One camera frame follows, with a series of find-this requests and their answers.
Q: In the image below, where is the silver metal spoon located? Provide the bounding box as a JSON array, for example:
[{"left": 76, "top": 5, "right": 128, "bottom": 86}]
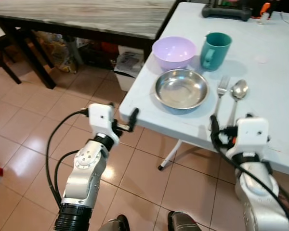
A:
[{"left": 226, "top": 79, "right": 249, "bottom": 127}]

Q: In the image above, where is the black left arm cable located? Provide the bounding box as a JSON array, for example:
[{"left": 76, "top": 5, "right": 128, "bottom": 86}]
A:
[
  {"left": 45, "top": 108, "right": 91, "bottom": 208},
  {"left": 53, "top": 149, "right": 81, "bottom": 205}
]

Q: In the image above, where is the white round lid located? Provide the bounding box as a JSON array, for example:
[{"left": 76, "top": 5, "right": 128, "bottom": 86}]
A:
[{"left": 255, "top": 54, "right": 270, "bottom": 64}]

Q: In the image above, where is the silver metal fork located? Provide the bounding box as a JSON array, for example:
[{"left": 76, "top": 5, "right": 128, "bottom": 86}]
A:
[{"left": 215, "top": 75, "right": 230, "bottom": 121}]

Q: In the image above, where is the red box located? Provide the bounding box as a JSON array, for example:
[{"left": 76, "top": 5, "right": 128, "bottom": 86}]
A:
[{"left": 100, "top": 41, "right": 119, "bottom": 54}]

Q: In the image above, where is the teal plastic mug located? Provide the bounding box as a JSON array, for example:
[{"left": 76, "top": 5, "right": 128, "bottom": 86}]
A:
[{"left": 200, "top": 32, "right": 233, "bottom": 72}]

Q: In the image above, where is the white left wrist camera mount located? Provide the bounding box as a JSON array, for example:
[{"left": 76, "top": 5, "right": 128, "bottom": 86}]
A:
[{"left": 88, "top": 103, "right": 121, "bottom": 144}]

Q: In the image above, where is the purple plastic bowl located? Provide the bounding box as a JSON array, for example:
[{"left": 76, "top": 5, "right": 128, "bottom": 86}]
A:
[{"left": 152, "top": 36, "right": 197, "bottom": 72}]

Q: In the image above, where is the stainless steel bowl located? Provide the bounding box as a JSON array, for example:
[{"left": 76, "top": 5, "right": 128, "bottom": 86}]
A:
[{"left": 154, "top": 69, "right": 210, "bottom": 111}]

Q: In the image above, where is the white folding table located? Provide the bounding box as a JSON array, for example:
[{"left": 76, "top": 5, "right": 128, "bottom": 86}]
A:
[{"left": 118, "top": 1, "right": 289, "bottom": 177}]

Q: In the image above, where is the black controller device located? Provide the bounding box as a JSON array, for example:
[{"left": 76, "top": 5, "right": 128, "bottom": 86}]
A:
[{"left": 202, "top": 0, "right": 253, "bottom": 21}]

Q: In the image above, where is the printed plastic bag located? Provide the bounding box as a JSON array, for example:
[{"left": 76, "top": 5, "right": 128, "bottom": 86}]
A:
[{"left": 36, "top": 31, "right": 83, "bottom": 74}]

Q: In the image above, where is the orange handled tool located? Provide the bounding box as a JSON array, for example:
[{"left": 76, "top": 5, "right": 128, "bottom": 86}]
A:
[{"left": 258, "top": 1, "right": 273, "bottom": 20}]

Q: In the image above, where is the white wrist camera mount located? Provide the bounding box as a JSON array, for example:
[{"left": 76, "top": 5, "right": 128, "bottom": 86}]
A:
[
  {"left": 88, "top": 103, "right": 121, "bottom": 144},
  {"left": 235, "top": 117, "right": 269, "bottom": 155}
]

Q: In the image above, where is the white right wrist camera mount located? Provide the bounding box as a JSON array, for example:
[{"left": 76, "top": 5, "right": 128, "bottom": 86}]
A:
[{"left": 235, "top": 117, "right": 269, "bottom": 155}]

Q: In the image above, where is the robot right leg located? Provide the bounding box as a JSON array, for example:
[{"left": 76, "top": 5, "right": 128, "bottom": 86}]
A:
[{"left": 168, "top": 211, "right": 203, "bottom": 231}]

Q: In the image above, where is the white plastic bin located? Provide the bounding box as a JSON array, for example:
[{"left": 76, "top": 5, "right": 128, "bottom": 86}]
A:
[{"left": 114, "top": 46, "right": 146, "bottom": 92}]

